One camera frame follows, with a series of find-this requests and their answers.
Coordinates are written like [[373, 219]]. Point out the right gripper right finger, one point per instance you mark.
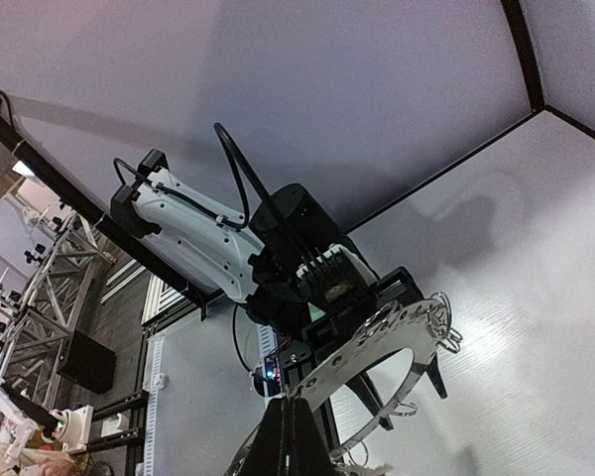
[[307, 454]]

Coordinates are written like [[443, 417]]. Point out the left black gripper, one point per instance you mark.
[[330, 332]]

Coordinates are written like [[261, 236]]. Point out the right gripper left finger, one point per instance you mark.
[[263, 451]]

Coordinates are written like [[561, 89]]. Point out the metal ring plate with keyrings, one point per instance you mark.
[[421, 328]]

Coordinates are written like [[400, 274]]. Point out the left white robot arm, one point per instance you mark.
[[286, 263]]

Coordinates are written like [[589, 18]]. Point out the black box on floor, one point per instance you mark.
[[88, 364]]

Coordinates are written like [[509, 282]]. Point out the metal truss scaffold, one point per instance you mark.
[[43, 316]]

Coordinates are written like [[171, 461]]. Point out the black front frame rail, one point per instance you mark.
[[302, 387]]

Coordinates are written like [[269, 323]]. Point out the white slotted cable duct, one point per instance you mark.
[[268, 347]]

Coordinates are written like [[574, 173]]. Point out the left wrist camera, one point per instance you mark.
[[336, 281]]

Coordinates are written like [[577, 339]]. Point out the right black frame post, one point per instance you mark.
[[524, 46]]

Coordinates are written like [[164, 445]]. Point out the black frame post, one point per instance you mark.
[[24, 151], [524, 46]]

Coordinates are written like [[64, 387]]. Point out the left black frame post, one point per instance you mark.
[[24, 151]]

